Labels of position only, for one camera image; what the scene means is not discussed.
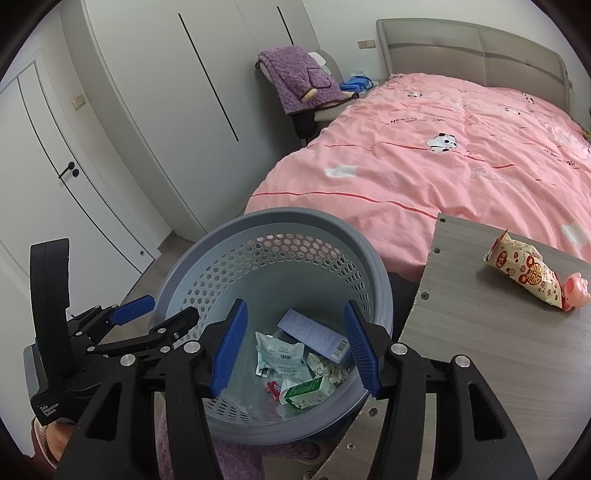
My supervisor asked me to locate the pink panda print duvet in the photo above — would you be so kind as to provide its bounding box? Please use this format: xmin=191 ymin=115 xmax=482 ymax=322
xmin=244 ymin=73 xmax=591 ymax=282

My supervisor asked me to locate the grey padded headboard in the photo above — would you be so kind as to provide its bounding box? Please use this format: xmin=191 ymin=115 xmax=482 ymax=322
xmin=375 ymin=18 xmax=573 ymax=123

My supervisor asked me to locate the white wardrobe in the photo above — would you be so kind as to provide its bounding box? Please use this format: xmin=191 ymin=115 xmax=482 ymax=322
xmin=60 ymin=0 xmax=319 ymax=236

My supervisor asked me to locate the red and cream snack packet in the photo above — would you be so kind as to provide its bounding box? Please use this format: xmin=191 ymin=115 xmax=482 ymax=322
xmin=483 ymin=229 xmax=565 ymax=309

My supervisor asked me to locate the person's left hand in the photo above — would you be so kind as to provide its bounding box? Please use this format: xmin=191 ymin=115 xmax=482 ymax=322
xmin=44 ymin=416 xmax=81 ymax=470

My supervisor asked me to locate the blue-grey perforated waste basket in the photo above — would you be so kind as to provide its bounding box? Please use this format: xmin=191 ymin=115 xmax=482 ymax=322
xmin=151 ymin=208 xmax=394 ymax=446

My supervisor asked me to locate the blue bag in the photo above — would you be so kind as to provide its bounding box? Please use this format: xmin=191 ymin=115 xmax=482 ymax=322
xmin=341 ymin=74 xmax=374 ymax=93

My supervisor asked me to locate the beige chair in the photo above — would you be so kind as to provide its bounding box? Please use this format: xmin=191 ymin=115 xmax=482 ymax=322
xmin=256 ymin=48 xmax=365 ymax=144

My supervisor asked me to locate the light blue wipes packet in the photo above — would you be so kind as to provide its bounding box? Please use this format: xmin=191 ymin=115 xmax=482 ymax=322
xmin=255 ymin=331 xmax=308 ymax=376

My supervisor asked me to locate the pink pig toy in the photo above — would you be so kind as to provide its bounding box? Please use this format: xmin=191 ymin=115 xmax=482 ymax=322
xmin=561 ymin=272 xmax=591 ymax=312

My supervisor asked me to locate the green and white carton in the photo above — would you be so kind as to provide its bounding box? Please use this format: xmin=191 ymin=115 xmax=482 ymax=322
xmin=281 ymin=375 xmax=337 ymax=411

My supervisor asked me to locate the white door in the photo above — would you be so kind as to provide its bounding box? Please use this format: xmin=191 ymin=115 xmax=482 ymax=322
xmin=0 ymin=62 xmax=174 ymax=296

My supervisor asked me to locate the purple cardboard box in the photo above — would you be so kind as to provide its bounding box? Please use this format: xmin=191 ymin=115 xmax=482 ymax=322
xmin=277 ymin=309 xmax=352 ymax=363

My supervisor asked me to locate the cream paper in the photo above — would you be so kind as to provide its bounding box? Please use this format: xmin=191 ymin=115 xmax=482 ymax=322
xmin=307 ymin=352 xmax=354 ymax=386

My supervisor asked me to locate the purple fluffy cloth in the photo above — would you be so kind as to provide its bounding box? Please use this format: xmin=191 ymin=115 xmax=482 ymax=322
xmin=154 ymin=415 xmax=266 ymax=480

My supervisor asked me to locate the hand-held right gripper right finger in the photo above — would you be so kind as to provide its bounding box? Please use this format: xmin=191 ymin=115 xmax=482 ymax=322
xmin=342 ymin=299 xmax=539 ymax=480

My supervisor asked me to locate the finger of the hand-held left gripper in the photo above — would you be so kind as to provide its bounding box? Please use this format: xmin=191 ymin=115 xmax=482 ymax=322
xmin=84 ymin=306 xmax=201 ymax=359
xmin=68 ymin=295 xmax=157 ymax=341

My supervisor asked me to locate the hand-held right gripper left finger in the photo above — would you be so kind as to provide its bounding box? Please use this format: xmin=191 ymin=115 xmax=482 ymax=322
xmin=55 ymin=298 xmax=249 ymax=480

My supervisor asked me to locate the purple fleece robe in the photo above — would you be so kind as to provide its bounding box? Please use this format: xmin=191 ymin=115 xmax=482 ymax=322
xmin=257 ymin=45 xmax=358 ymax=116

